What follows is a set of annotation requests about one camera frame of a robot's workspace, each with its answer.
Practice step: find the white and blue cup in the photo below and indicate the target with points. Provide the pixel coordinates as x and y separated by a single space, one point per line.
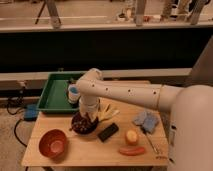
73 94

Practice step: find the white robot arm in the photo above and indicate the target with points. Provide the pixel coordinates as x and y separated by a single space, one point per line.
191 110

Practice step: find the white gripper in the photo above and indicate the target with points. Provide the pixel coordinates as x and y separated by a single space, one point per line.
89 112

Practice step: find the metal fork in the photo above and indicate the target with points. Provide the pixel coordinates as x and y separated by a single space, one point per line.
151 144

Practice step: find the dark grapes bunch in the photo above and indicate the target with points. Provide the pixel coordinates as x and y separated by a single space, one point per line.
81 124

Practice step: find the black rectangular block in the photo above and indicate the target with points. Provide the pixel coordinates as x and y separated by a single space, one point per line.
108 132

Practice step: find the blue cloth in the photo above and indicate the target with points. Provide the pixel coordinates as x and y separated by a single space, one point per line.
146 120

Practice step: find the orange carrot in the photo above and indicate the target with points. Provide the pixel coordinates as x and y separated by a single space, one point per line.
132 151

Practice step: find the red bowl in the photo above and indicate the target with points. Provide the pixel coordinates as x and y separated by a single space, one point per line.
53 143

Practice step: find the green plastic tray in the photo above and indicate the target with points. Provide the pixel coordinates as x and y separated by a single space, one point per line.
53 99

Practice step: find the blue power box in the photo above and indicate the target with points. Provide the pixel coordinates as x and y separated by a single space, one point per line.
31 112

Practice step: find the dark purple bowl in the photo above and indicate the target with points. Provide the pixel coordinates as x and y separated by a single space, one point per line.
93 128

